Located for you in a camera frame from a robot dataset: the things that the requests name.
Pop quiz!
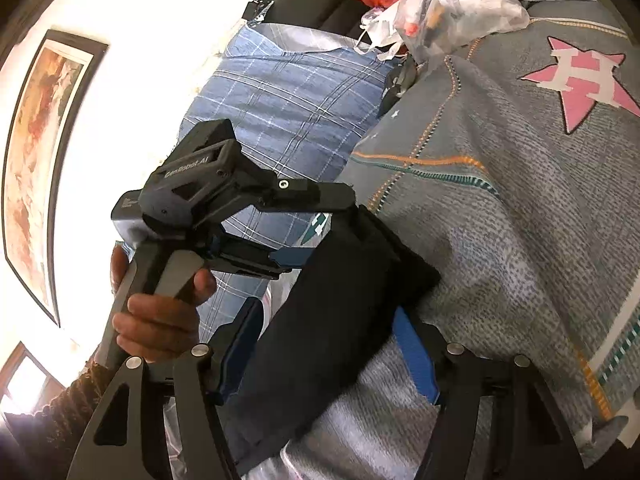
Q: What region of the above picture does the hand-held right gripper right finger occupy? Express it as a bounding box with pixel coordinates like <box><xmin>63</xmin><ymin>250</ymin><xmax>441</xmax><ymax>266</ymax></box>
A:
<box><xmin>392</xmin><ymin>305</ymin><xmax>589</xmax><ymax>480</ymax></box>

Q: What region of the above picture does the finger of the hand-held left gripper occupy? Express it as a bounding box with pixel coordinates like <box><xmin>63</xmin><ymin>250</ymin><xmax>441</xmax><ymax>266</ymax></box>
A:
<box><xmin>212</xmin><ymin>236</ymin><xmax>321</xmax><ymax>282</ymax></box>
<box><xmin>240</xmin><ymin>170</ymin><xmax>358</xmax><ymax>214</ymax></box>

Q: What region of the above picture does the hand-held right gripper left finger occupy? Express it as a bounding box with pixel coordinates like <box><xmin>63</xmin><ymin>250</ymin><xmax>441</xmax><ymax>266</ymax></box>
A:
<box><xmin>65</xmin><ymin>298</ymin><xmax>266</xmax><ymax>480</ymax></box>

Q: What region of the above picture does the person's left hand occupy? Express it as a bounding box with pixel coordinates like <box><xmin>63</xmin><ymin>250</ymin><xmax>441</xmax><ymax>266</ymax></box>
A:
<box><xmin>109</xmin><ymin>245</ymin><xmax>218</xmax><ymax>365</ymax></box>

